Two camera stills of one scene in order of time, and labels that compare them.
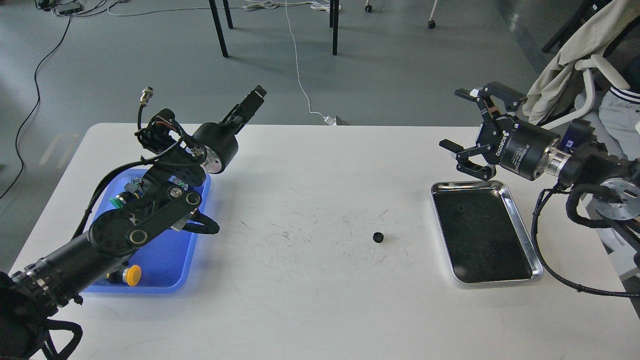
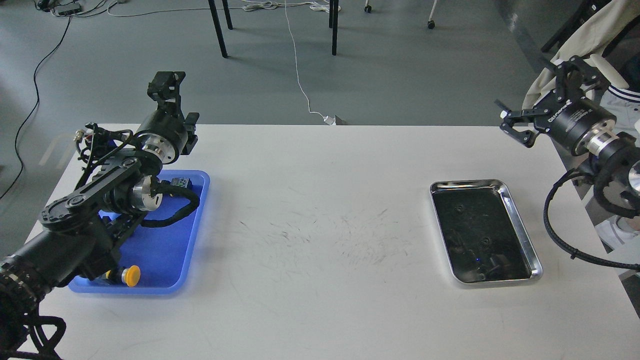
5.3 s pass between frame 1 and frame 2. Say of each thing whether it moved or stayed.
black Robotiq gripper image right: moved
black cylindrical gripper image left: moved
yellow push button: stayed
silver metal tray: stayed
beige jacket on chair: stayed
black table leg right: stayed
